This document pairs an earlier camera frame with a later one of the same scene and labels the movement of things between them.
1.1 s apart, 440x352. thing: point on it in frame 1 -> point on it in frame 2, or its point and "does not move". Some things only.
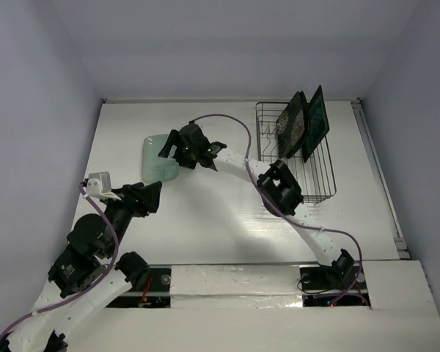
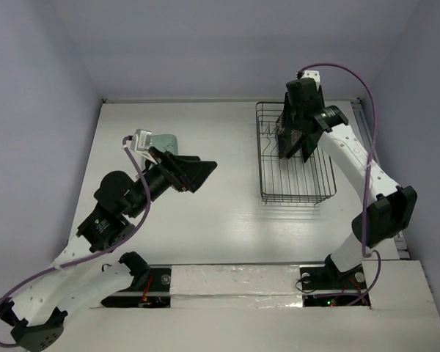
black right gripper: (180, 149) -> (304, 119)
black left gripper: (144, 199) -> (183, 171)
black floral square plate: (292, 126) does not move
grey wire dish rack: (314, 177) does not move
